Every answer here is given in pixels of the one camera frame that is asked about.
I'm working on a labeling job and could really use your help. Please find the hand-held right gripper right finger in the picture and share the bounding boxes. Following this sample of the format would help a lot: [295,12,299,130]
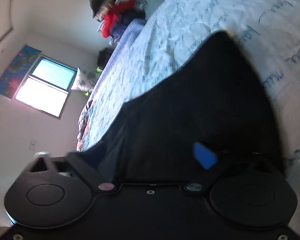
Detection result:
[182,141,278,193]

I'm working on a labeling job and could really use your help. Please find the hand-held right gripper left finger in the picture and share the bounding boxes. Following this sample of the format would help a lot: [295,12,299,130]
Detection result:
[27,151,115,193]

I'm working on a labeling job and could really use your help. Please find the black pants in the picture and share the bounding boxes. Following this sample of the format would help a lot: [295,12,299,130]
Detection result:
[81,30,286,183]

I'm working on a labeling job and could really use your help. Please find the striped floral quilt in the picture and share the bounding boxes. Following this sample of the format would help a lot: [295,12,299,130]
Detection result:
[76,99,98,152]

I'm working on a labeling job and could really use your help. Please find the window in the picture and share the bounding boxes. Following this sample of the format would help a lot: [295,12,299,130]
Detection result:
[14,56,78,119]

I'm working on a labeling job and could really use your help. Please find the floral pillow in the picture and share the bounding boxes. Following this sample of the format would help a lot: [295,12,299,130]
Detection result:
[70,67,99,93]

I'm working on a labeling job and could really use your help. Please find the black bag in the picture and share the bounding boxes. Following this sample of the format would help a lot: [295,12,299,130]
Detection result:
[97,47,114,68]

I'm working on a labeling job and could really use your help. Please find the white script-printed bedsheet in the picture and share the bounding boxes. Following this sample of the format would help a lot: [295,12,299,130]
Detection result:
[85,0,300,240]

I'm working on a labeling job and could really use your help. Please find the lilac textured blanket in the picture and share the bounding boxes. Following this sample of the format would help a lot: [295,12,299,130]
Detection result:
[100,19,147,80]

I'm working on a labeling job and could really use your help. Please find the dark blue folded clothes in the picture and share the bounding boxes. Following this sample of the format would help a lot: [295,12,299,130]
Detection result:
[112,12,133,37]

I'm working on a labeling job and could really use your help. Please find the red jacket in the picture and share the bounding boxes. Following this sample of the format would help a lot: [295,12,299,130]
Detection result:
[101,0,137,38]

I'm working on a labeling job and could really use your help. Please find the pile of mixed clothes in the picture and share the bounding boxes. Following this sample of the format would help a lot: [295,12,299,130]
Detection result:
[89,0,140,22]

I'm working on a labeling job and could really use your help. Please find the grey cloth bundle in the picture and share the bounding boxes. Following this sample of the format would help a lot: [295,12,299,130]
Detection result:
[140,0,168,18]

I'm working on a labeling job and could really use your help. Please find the colourful wall poster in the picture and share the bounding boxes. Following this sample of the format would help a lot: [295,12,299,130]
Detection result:
[0,44,42,98]

